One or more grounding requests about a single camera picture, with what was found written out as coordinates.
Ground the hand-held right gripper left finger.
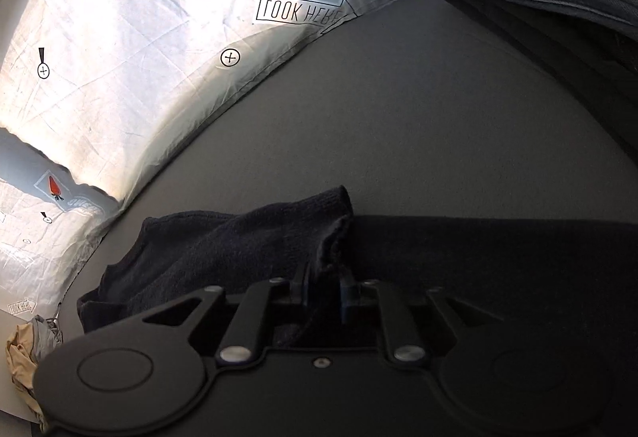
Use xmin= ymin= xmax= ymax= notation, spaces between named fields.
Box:
xmin=142 ymin=262 xmax=313 ymax=364

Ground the white printed curtain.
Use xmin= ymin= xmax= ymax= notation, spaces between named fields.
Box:
xmin=0 ymin=0 xmax=484 ymax=321

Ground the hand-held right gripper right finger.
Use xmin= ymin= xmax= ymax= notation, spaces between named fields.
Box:
xmin=339 ymin=268 xmax=505 ymax=362

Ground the dark navy knit garment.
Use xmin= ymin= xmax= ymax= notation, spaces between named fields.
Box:
xmin=76 ymin=185 xmax=638 ymax=350

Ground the folded black garment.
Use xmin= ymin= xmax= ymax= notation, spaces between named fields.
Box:
xmin=426 ymin=0 xmax=638 ymax=169

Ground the tan garment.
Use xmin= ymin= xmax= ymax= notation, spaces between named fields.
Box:
xmin=5 ymin=323 xmax=48 ymax=433

